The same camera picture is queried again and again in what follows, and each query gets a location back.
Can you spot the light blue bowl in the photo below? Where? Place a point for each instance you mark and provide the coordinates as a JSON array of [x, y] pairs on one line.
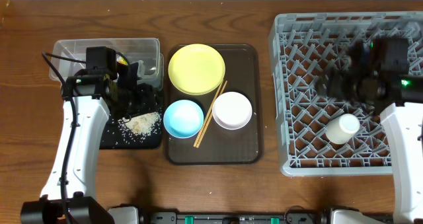
[[183, 119]]

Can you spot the pale green cup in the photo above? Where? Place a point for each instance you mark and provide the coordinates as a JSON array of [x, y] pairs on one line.
[[343, 128]]

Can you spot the brown serving tray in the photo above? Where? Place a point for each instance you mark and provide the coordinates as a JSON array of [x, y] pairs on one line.
[[220, 146]]

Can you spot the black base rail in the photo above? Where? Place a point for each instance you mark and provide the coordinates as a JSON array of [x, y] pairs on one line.
[[294, 215]]

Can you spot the grey dishwasher rack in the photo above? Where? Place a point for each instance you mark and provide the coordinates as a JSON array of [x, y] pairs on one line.
[[301, 47]]

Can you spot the clear plastic bin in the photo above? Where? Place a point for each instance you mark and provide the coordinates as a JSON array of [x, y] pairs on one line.
[[134, 49]]

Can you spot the yellow plate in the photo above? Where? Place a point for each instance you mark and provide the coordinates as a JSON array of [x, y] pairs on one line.
[[196, 69]]

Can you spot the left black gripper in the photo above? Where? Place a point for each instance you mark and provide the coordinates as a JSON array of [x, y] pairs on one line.
[[147, 104]]

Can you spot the pink white bowl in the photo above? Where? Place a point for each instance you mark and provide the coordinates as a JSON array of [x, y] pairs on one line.
[[232, 110]]

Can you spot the black tray bin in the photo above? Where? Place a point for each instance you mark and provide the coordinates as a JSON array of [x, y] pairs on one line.
[[112, 138]]

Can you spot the pandan cake wrapper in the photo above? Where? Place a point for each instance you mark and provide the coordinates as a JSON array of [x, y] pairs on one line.
[[123, 60]]

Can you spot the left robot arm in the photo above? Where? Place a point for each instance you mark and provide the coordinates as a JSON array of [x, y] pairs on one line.
[[69, 194]]

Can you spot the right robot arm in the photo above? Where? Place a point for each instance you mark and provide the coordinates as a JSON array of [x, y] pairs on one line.
[[379, 76]]

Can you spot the rice food waste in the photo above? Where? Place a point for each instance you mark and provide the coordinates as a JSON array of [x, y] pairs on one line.
[[140, 128]]

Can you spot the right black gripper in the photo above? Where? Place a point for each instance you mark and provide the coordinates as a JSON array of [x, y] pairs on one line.
[[330, 84]]

